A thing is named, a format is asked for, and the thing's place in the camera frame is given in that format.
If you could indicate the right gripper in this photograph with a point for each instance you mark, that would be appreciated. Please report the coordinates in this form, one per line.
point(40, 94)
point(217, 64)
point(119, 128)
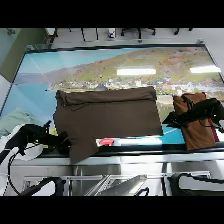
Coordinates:
point(176, 119)

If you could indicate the brown shirt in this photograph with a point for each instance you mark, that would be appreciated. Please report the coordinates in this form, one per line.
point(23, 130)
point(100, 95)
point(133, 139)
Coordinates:
point(110, 115)

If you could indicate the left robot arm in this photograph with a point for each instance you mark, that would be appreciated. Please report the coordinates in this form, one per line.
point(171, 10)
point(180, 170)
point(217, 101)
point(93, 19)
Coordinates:
point(30, 133)

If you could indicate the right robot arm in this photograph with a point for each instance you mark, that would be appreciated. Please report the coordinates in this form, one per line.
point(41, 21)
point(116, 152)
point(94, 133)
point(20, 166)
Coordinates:
point(208, 108)

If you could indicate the orange-brown garment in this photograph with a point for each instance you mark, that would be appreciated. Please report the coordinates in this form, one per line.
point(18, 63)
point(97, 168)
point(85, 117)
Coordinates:
point(198, 136)

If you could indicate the small red object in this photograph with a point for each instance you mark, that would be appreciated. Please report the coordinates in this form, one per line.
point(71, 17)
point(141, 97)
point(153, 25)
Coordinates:
point(106, 141)

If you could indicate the black chair base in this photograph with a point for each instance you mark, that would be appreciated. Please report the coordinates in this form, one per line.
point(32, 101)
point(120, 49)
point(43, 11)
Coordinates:
point(182, 30)
point(138, 31)

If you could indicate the pale green garment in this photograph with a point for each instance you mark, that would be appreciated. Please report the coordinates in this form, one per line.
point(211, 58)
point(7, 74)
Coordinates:
point(16, 120)

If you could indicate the silver frame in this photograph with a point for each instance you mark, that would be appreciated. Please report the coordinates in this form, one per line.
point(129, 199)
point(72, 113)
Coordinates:
point(140, 163)

